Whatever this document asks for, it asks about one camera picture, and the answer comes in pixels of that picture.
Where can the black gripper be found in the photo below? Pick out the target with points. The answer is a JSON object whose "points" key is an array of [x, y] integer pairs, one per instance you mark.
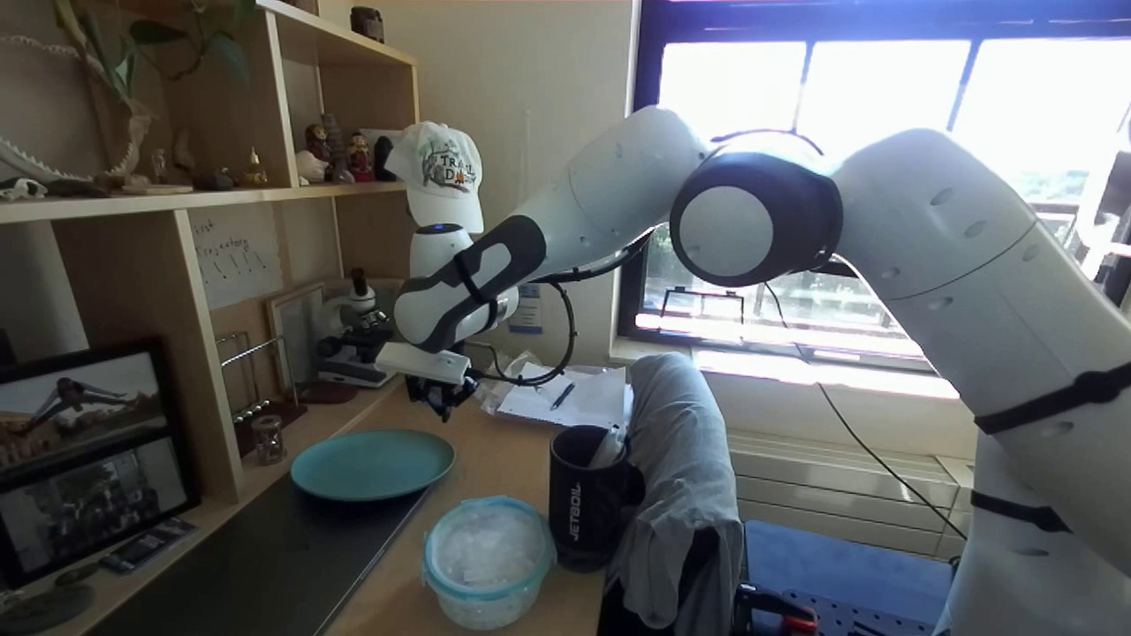
{"points": [[439, 398]]}

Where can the teal plate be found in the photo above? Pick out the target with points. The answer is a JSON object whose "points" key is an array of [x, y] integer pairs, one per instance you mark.
{"points": [[374, 463]]}

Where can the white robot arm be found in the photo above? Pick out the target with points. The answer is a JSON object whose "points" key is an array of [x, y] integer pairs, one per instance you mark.
{"points": [[963, 266]]}

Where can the black microscope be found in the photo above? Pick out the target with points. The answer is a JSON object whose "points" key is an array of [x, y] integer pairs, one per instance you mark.
{"points": [[357, 329]]}

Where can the papers with pen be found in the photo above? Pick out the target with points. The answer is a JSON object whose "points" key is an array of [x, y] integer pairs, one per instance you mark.
{"points": [[573, 398]]}

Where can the round container with blue lid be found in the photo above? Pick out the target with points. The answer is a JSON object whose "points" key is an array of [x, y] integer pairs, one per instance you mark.
{"points": [[487, 564]]}

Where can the newton's cradle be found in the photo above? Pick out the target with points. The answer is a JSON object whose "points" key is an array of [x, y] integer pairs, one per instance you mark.
{"points": [[255, 384]]}

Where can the black mug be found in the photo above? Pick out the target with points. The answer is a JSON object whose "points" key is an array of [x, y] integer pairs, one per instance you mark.
{"points": [[591, 495]]}

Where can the grey cloth on chair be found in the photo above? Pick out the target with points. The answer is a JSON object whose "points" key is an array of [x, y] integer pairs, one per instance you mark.
{"points": [[685, 551]]}

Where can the wooden bookshelf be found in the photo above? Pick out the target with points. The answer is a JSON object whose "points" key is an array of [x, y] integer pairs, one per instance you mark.
{"points": [[194, 266]]}

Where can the black framed photos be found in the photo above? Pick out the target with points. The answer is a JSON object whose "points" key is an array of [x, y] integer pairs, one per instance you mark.
{"points": [[91, 449]]}

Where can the green hanging plant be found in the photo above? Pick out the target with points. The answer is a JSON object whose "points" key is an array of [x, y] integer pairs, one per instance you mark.
{"points": [[202, 31]]}

